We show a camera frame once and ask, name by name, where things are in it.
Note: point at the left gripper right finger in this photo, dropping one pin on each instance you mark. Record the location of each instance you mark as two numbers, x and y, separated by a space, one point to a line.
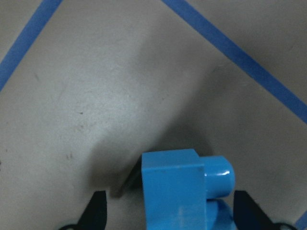
248 215

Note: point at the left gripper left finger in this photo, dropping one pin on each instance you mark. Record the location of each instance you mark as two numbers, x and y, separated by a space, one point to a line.
94 216

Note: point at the blue toy block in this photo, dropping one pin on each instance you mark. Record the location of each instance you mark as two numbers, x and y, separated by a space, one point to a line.
184 191

